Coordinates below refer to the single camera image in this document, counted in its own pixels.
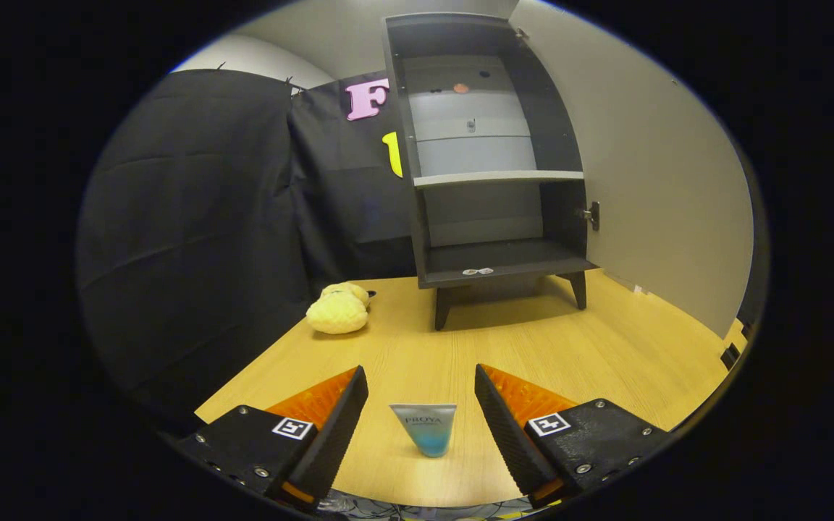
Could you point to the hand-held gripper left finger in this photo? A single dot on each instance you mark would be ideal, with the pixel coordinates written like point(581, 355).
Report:
point(334, 434)

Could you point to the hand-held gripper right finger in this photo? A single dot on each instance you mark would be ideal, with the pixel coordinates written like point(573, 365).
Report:
point(510, 434)

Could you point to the blue and white tube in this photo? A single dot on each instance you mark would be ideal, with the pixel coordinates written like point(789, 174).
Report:
point(428, 434)

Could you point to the beige cabinet door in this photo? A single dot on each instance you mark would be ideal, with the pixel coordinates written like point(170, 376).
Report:
point(641, 181)

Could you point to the yellow plush toy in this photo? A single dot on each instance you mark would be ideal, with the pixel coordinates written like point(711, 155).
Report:
point(337, 312)

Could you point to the metal door hinge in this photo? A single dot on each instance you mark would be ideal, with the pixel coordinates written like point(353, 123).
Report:
point(520, 33)
point(591, 215)

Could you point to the grey cabinet shelf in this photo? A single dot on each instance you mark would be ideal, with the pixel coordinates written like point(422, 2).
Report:
point(496, 178)

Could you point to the black backdrop cloth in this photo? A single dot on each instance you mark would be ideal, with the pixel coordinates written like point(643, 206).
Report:
point(185, 217)

